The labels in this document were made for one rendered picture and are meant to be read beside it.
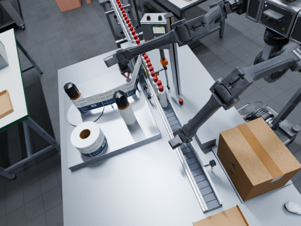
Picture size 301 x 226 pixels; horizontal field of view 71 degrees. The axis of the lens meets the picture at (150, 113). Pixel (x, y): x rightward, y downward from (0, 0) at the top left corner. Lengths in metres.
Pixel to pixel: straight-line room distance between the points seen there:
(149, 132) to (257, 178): 0.74
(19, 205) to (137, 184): 1.73
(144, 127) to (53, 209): 1.47
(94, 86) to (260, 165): 1.42
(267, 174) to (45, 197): 2.22
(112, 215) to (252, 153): 0.85
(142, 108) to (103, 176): 0.56
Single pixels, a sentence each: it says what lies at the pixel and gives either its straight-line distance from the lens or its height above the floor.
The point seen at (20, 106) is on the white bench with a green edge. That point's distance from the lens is 2.36.
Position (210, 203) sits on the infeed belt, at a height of 0.88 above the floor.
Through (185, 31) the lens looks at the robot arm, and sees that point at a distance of 1.03.
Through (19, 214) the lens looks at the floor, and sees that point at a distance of 2.82.
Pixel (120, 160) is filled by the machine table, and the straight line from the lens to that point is 1.49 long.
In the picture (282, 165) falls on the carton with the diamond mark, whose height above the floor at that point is 1.12.
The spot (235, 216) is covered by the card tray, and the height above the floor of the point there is 0.83.
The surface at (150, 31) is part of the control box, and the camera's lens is 1.35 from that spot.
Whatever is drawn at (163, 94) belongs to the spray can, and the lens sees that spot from 1.47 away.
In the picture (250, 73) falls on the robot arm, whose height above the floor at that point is 1.55.
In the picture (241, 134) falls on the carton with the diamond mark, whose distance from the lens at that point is 1.18.
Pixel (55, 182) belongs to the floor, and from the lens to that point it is 2.70.
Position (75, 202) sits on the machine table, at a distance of 1.51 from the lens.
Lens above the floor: 2.12
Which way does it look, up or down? 52 degrees down
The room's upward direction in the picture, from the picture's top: 17 degrees counter-clockwise
